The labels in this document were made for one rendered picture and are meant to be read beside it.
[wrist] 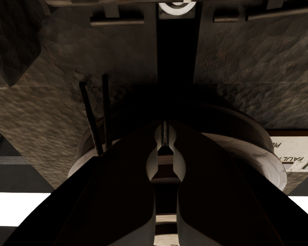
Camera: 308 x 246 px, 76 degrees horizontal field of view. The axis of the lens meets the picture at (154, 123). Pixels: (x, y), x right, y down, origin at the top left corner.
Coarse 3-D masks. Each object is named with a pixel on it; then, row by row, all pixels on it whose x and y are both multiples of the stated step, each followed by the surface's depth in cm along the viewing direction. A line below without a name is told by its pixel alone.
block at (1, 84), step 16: (0, 0) 21; (16, 0) 24; (0, 16) 21; (16, 16) 24; (0, 32) 21; (16, 32) 24; (32, 32) 26; (0, 48) 21; (16, 48) 24; (32, 48) 26; (0, 64) 21; (16, 64) 24; (0, 80) 22; (16, 80) 24
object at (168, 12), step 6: (162, 6) 28; (168, 6) 28; (186, 6) 28; (192, 6) 28; (162, 12) 29; (168, 12) 29; (174, 12) 29; (180, 12) 29; (186, 12) 29; (192, 12) 29; (162, 18) 30; (168, 18) 30; (174, 18) 30; (180, 18) 30; (186, 18) 30; (192, 18) 30
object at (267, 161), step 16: (144, 112) 34; (160, 112) 33; (176, 112) 33; (192, 112) 33; (208, 112) 33; (112, 128) 35; (128, 128) 33; (208, 128) 31; (224, 128) 32; (240, 128) 33; (112, 144) 31; (224, 144) 31; (240, 144) 30; (256, 144) 31; (80, 160) 35; (256, 160) 34; (272, 160) 33; (272, 176) 38
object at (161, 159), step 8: (160, 152) 31; (168, 152) 30; (160, 160) 31; (168, 160) 31; (160, 168) 32; (168, 168) 32; (256, 168) 34; (160, 176) 32; (168, 176) 31; (176, 176) 31; (264, 176) 37; (160, 184) 33; (168, 184) 33; (176, 184) 33
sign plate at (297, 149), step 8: (272, 136) 50; (280, 136) 50; (288, 136) 49; (296, 136) 49; (304, 136) 49; (280, 144) 52; (288, 144) 52; (296, 144) 52; (304, 144) 52; (280, 152) 54; (288, 152) 54; (296, 152) 54; (304, 152) 54; (288, 160) 57; (296, 160) 57; (304, 160) 57; (296, 168) 61
